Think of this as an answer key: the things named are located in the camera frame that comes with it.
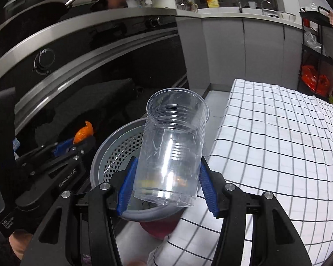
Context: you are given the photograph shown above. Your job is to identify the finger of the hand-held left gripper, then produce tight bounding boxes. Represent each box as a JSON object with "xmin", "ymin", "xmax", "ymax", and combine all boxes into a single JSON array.
[
  {"xmin": 28, "ymin": 135, "xmax": 97, "ymax": 178},
  {"xmin": 15, "ymin": 138, "xmax": 75, "ymax": 170}
]

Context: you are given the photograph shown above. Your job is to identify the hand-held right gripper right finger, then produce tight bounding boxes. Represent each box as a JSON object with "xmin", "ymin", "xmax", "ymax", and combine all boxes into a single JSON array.
[{"xmin": 199, "ymin": 156, "xmax": 313, "ymax": 266}]

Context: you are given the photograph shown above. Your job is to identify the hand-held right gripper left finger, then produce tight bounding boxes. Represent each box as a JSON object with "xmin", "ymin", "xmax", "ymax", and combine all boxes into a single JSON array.
[{"xmin": 19, "ymin": 156, "xmax": 138, "ymax": 266}]

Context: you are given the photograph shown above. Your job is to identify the orange peel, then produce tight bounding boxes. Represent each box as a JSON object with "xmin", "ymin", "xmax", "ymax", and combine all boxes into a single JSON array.
[{"xmin": 73, "ymin": 120, "xmax": 94, "ymax": 145}]

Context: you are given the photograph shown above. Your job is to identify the grey perforated basket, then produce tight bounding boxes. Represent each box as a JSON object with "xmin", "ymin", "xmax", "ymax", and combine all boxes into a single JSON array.
[{"xmin": 89, "ymin": 118, "xmax": 188, "ymax": 223}]

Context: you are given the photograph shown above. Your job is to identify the clear plastic cup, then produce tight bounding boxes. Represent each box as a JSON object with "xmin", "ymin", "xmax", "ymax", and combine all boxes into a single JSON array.
[{"xmin": 133, "ymin": 88, "xmax": 210, "ymax": 207}]

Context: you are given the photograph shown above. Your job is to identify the person's left hand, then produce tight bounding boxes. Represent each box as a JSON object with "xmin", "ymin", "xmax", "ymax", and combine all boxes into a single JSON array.
[{"xmin": 10, "ymin": 232, "xmax": 36, "ymax": 259}]

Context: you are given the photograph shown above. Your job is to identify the black kitchen range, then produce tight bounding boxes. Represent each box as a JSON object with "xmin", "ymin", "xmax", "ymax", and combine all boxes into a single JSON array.
[{"xmin": 0, "ymin": 13, "xmax": 190, "ymax": 178}]

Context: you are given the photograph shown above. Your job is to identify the checked tablecloth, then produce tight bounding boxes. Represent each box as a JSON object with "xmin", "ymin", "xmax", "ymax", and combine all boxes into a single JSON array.
[{"xmin": 155, "ymin": 78, "xmax": 333, "ymax": 266}]

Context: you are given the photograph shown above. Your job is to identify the black frying pan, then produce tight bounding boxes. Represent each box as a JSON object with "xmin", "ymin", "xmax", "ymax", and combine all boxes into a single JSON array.
[{"xmin": 3, "ymin": 0, "xmax": 83, "ymax": 21}]

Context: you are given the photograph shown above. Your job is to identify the grey kitchen cabinets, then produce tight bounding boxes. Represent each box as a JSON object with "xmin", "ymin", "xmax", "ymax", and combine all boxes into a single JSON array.
[{"xmin": 175, "ymin": 8, "xmax": 305, "ymax": 92}]

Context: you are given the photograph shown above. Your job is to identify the orange plastic bag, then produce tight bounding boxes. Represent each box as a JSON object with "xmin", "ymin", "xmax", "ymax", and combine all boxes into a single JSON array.
[
  {"xmin": 317, "ymin": 74, "xmax": 332, "ymax": 96},
  {"xmin": 301, "ymin": 65, "xmax": 320, "ymax": 91}
]

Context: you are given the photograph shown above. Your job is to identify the black metal rack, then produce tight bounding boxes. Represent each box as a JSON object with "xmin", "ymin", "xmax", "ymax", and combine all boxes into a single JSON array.
[{"xmin": 297, "ymin": 6, "xmax": 333, "ymax": 104}]

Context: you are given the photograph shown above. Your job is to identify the clear bags on rack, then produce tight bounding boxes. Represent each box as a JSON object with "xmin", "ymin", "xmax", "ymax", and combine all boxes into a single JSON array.
[{"xmin": 303, "ymin": 30, "xmax": 323, "ymax": 54}]

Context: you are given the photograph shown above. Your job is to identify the metal bowl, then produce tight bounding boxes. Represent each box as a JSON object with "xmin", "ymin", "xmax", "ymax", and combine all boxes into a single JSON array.
[{"xmin": 276, "ymin": 11, "xmax": 297, "ymax": 23}]

